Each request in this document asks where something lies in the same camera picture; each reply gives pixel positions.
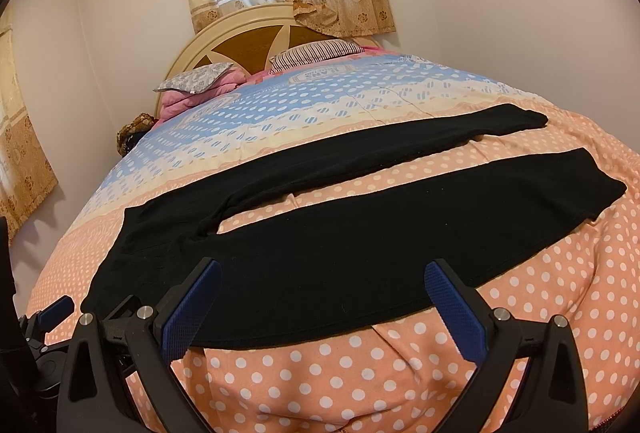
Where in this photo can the black pants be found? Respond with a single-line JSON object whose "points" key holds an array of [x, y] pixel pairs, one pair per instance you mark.
{"points": [[348, 263]]}

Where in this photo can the striped pillow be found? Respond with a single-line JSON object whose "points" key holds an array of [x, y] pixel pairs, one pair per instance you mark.
{"points": [[313, 52]]}

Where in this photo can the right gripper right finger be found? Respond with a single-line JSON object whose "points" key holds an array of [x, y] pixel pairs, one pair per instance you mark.
{"points": [[551, 396]]}

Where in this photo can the cream wooden headboard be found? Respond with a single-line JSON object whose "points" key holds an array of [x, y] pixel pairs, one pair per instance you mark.
{"points": [[247, 39]]}

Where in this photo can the beige side curtain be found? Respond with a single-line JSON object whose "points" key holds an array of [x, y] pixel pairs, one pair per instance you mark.
{"points": [[27, 178]]}

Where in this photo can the pink folded blanket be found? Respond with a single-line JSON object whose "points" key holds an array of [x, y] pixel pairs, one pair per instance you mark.
{"points": [[173, 103]]}

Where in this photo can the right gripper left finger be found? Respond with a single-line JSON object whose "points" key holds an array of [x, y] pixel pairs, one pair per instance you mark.
{"points": [[140, 339]]}

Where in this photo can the polka dot bed quilt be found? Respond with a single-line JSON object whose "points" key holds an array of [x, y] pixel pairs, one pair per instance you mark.
{"points": [[323, 192]]}

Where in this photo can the grey patterned pillow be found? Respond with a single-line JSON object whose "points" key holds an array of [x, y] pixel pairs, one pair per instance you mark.
{"points": [[195, 81]]}

